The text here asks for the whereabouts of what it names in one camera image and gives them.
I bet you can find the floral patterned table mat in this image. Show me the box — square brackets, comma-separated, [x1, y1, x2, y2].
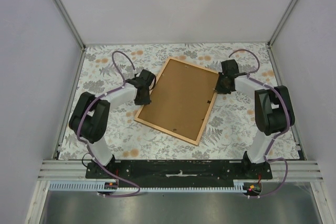
[58, 42, 301, 161]

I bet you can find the aluminium rail base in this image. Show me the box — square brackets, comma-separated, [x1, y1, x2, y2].
[38, 159, 323, 182]

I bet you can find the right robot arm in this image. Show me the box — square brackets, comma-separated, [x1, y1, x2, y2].
[215, 59, 295, 179]

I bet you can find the brown frame backing board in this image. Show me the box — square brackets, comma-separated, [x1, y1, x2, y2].
[138, 60, 217, 141]

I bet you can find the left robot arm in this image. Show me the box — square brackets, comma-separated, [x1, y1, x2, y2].
[69, 69, 156, 178]

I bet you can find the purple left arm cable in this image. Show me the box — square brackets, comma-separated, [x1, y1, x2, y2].
[77, 50, 141, 198]

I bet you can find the wooden picture frame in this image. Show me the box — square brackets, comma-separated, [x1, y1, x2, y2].
[133, 56, 220, 146]

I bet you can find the white slotted cable duct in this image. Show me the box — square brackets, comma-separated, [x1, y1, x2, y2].
[48, 180, 249, 191]

